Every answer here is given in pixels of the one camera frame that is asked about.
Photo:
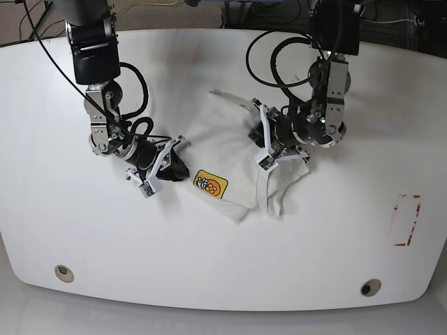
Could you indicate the left table cable grommet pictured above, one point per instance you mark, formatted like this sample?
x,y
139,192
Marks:
x,y
64,274

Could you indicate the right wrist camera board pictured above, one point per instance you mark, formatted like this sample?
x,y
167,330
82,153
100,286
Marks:
x,y
149,187

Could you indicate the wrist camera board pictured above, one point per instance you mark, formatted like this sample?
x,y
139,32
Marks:
x,y
266,162
149,187

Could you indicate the right table cable grommet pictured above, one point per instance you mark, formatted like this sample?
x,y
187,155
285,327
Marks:
x,y
370,287

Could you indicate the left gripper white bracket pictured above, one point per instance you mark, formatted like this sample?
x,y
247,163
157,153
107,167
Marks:
x,y
273,134

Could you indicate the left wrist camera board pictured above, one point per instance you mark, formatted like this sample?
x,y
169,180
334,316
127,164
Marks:
x,y
266,162

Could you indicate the table cable grommet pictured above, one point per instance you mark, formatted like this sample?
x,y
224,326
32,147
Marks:
x,y
370,287
64,274

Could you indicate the white printed t-shirt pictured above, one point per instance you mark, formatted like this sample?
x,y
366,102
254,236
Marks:
x,y
221,159

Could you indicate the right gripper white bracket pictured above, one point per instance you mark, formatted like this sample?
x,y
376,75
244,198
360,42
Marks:
x,y
155,159

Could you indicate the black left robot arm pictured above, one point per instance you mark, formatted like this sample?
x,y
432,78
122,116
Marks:
x,y
315,110

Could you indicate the red tape rectangle marking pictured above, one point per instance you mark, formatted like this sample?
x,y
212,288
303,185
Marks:
x,y
404,219

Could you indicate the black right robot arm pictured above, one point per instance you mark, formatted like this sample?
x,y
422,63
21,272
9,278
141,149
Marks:
x,y
92,36

